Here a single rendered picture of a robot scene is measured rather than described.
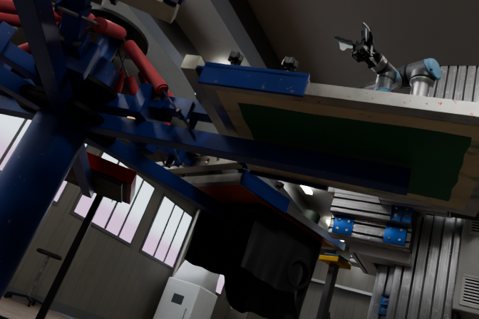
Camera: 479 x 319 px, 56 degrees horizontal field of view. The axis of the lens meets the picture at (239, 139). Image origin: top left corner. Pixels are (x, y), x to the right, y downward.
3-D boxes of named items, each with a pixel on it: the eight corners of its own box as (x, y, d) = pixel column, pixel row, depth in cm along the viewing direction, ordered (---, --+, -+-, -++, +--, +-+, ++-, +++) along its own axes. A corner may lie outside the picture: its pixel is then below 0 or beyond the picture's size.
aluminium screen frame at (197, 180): (264, 243, 274) (265, 237, 276) (344, 250, 231) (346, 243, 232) (164, 184, 232) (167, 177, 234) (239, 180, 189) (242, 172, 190)
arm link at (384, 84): (371, 107, 209) (376, 87, 213) (392, 102, 200) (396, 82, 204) (361, 98, 205) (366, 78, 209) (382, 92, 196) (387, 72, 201)
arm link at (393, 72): (399, 85, 205) (402, 70, 209) (385, 70, 200) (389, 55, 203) (384, 88, 211) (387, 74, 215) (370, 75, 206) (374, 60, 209)
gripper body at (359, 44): (364, 48, 191) (380, 65, 197) (366, 33, 196) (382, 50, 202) (349, 55, 197) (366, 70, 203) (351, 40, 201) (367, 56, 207)
